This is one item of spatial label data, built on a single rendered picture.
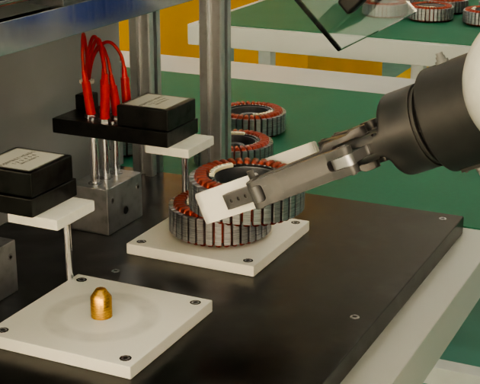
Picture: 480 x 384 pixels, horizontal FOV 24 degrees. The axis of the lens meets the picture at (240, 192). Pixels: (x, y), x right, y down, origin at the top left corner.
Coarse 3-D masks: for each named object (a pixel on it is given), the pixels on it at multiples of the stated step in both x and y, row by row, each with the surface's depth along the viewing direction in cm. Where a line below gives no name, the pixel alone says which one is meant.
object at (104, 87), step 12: (84, 36) 121; (96, 36) 122; (84, 48) 121; (96, 48) 122; (84, 60) 121; (108, 60) 120; (84, 72) 121; (84, 84) 121; (108, 84) 119; (84, 96) 122; (96, 96) 126; (108, 96) 120; (84, 108) 126; (108, 108) 120; (108, 120) 120
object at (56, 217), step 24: (0, 168) 97; (24, 168) 97; (48, 168) 98; (0, 192) 98; (24, 192) 96; (48, 192) 98; (72, 192) 102; (24, 216) 97; (48, 216) 97; (72, 216) 98
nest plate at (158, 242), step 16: (160, 224) 124; (288, 224) 124; (304, 224) 124; (144, 240) 119; (160, 240) 119; (176, 240) 119; (272, 240) 119; (288, 240) 120; (144, 256) 118; (160, 256) 117; (176, 256) 116; (192, 256) 115; (208, 256) 115; (224, 256) 115; (240, 256) 115; (256, 256) 115; (272, 256) 116; (240, 272) 113; (256, 272) 113
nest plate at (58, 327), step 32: (64, 288) 107; (128, 288) 107; (32, 320) 100; (64, 320) 100; (96, 320) 100; (128, 320) 100; (160, 320) 100; (192, 320) 101; (32, 352) 96; (64, 352) 94; (96, 352) 94; (128, 352) 94; (160, 352) 96
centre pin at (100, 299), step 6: (96, 288) 100; (102, 288) 100; (96, 294) 100; (102, 294) 99; (108, 294) 100; (96, 300) 99; (102, 300) 99; (108, 300) 100; (96, 306) 100; (102, 306) 99; (108, 306) 100; (96, 312) 100; (102, 312) 100; (108, 312) 100; (96, 318) 100; (102, 318) 100; (108, 318) 100
